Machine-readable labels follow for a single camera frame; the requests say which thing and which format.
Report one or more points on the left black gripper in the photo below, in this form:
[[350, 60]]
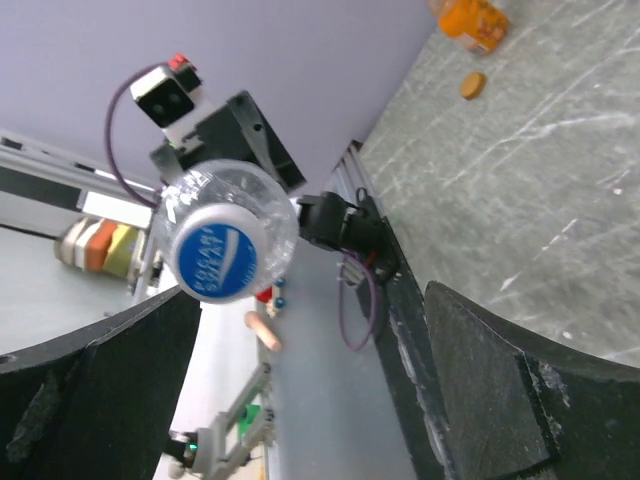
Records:
[[238, 130]]

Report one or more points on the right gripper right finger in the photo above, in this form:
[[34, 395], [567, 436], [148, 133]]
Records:
[[521, 406]]

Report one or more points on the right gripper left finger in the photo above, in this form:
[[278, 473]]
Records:
[[97, 403]]

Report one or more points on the clear bottle white cap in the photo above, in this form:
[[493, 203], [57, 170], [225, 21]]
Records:
[[227, 230]]

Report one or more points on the orange bottle cap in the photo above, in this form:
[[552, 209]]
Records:
[[472, 85]]

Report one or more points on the orange bottle with barcode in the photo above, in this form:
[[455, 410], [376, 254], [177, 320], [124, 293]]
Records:
[[476, 25]]

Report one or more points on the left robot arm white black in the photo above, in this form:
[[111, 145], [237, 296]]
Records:
[[332, 223]]

